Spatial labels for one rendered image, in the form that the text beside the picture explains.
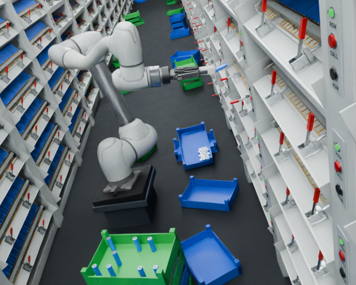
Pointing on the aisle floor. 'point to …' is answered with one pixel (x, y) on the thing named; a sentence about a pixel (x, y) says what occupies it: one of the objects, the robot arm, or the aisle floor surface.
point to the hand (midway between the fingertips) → (207, 70)
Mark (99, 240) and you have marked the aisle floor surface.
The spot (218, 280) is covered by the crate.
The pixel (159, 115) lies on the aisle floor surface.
